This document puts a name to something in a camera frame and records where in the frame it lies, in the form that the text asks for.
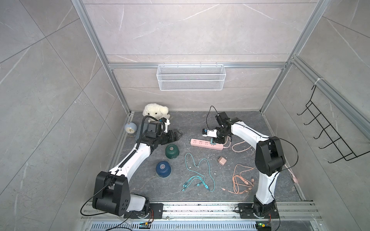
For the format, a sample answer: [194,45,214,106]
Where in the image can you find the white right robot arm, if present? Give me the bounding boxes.
[212,112,294,218]

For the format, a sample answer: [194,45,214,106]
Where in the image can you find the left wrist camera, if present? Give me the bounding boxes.
[161,117,171,133]

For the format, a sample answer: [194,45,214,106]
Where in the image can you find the white plush dog toy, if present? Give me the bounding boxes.
[143,104,170,119]

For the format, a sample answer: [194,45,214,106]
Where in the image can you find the pink power strip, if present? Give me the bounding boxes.
[190,139,224,150]

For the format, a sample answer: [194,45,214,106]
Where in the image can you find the teal charging cable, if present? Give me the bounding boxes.
[181,152,216,193]

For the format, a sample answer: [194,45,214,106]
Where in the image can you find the orange charging cable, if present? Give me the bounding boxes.
[222,164,255,195]

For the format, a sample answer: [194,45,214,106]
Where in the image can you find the pink charger plug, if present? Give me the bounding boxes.
[218,157,227,166]

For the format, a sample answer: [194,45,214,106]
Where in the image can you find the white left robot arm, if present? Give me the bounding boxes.
[88,115,183,217]

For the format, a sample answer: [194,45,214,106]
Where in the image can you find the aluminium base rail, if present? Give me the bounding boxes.
[77,201,327,231]

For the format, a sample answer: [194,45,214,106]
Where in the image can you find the blue meat grinder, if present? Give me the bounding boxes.
[156,161,172,178]

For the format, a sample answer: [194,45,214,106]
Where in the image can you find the black wire hook rack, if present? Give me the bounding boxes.
[297,85,370,164]

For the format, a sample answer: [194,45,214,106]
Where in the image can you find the small globe ball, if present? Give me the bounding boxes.
[124,122,137,134]

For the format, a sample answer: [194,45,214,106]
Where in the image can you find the white wire mesh basket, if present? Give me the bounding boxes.
[156,64,226,91]

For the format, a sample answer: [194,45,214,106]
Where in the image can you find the green meat grinder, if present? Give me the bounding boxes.
[165,144,180,159]

